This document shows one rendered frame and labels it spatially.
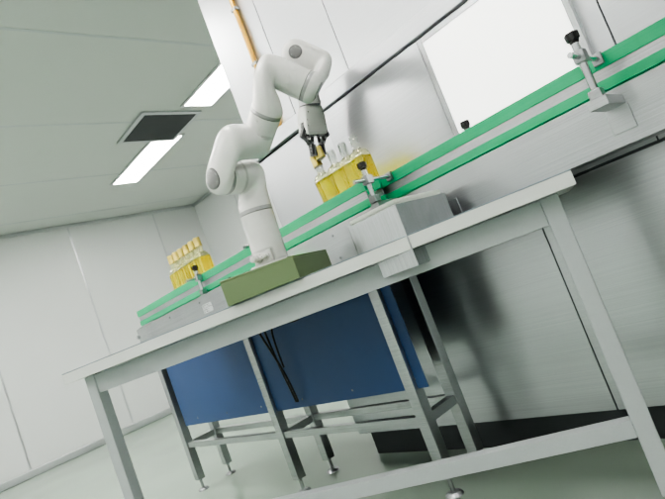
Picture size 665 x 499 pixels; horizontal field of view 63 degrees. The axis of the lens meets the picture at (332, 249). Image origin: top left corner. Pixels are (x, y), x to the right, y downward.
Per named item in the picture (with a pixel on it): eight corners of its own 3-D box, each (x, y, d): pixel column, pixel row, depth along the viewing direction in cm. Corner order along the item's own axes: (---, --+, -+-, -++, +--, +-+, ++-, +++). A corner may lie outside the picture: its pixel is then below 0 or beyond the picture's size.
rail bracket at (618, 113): (640, 125, 115) (599, 30, 117) (616, 128, 103) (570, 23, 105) (617, 135, 119) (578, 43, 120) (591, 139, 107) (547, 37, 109)
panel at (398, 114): (600, 65, 136) (547, -54, 138) (596, 64, 133) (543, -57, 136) (359, 198, 199) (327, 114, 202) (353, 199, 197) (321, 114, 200)
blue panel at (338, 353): (459, 365, 170) (410, 240, 173) (427, 386, 157) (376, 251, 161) (215, 412, 282) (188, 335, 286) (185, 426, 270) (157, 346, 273)
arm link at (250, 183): (281, 205, 154) (264, 152, 155) (247, 211, 144) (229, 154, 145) (259, 216, 160) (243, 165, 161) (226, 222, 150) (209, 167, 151)
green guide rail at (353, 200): (373, 205, 159) (364, 179, 160) (371, 205, 158) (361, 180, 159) (142, 326, 283) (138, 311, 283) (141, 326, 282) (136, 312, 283)
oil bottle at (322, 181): (356, 222, 186) (332, 167, 189) (345, 225, 182) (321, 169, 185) (346, 229, 190) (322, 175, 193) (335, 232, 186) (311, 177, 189)
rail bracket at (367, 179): (402, 195, 162) (387, 157, 163) (366, 203, 150) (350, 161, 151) (395, 199, 164) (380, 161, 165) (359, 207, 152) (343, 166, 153)
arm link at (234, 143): (287, 123, 146) (243, 122, 133) (260, 197, 157) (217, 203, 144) (265, 107, 150) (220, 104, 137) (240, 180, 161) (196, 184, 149)
